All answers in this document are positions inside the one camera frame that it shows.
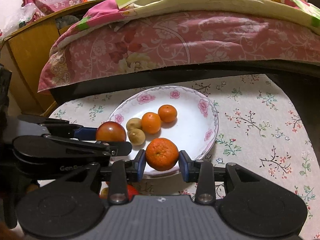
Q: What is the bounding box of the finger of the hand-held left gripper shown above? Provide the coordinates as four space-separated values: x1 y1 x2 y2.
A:
42 134 133 157
17 114 98 140

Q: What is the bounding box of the white floral-rim plate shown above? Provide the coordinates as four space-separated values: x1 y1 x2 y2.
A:
107 85 219 178

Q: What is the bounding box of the yellow-green quilt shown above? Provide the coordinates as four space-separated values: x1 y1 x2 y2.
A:
82 0 320 28

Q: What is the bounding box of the red cherry tomato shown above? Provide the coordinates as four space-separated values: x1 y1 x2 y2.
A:
127 184 139 200

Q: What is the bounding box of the orange mandarin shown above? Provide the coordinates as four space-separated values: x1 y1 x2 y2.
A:
158 104 178 123
141 112 162 134
145 138 179 172

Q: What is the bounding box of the pink floral bedsheet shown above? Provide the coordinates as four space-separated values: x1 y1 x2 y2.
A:
37 0 320 94

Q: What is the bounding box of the large dark red tomato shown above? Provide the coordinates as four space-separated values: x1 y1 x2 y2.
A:
95 121 127 142

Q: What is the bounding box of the clear plastic bag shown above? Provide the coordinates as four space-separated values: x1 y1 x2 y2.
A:
5 4 38 30

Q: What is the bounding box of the wooden cabinet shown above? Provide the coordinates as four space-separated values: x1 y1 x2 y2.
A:
0 0 108 117

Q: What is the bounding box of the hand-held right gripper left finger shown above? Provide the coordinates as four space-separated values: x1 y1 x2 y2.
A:
54 150 147 204

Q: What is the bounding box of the floral beige tablecloth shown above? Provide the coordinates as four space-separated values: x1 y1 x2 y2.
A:
49 74 317 220

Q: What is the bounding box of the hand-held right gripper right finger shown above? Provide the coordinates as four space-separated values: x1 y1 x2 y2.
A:
179 150 265 204

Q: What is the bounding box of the grey cloth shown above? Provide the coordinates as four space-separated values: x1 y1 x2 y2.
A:
55 15 84 29

